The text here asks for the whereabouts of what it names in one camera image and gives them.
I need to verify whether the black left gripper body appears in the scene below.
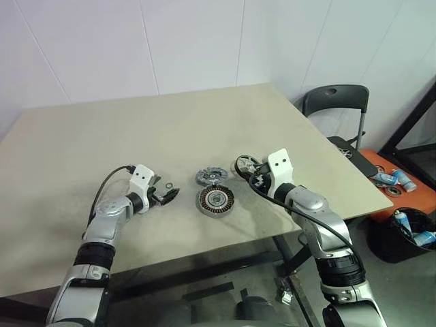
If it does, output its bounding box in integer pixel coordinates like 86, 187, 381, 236
149, 176, 166, 208

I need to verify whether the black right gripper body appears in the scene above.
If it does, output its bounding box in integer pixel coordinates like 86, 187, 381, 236
250, 162, 275, 198

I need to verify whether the black spoked rotor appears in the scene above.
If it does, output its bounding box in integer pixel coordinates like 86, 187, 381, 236
234, 154, 262, 178

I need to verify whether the grey ribbed motor lid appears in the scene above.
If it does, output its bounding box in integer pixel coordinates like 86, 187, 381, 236
195, 165, 229, 187

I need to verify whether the round copper-wound motor housing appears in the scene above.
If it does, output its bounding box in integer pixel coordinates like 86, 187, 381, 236
195, 185, 234, 217

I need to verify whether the spoked metal wheel part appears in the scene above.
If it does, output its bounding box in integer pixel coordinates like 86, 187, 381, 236
337, 142, 359, 159

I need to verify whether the long black tape strip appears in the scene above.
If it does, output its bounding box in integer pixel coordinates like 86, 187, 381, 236
181, 282, 235, 301

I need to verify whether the dark grey folding chair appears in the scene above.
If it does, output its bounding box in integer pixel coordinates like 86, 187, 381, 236
302, 84, 379, 178

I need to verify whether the blue white tube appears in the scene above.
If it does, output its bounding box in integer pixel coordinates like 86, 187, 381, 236
370, 171, 393, 185
390, 168, 418, 192
393, 210, 416, 236
414, 230, 436, 247

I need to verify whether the dark rounded shape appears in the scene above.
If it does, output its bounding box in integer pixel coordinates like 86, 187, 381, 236
234, 295, 285, 327

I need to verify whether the black waste bin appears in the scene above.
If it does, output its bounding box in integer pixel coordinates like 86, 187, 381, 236
366, 206, 436, 264

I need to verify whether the orange mat with parts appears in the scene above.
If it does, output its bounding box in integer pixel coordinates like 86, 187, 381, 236
359, 148, 436, 223

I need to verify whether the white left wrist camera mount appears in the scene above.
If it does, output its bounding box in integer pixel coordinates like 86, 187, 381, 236
129, 164, 154, 215

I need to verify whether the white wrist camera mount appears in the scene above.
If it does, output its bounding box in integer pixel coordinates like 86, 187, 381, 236
266, 147, 294, 199
129, 164, 154, 215

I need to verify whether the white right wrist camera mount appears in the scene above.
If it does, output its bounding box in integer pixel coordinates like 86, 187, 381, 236
266, 147, 294, 199

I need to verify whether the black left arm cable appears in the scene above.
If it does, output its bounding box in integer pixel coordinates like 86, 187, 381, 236
81, 165, 137, 239

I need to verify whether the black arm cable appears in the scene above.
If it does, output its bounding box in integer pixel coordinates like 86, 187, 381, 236
81, 165, 137, 239
248, 173, 355, 255

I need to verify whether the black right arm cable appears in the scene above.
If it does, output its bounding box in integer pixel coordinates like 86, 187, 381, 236
248, 173, 355, 255

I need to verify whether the dark bearing ring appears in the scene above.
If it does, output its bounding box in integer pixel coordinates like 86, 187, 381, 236
384, 183, 405, 198

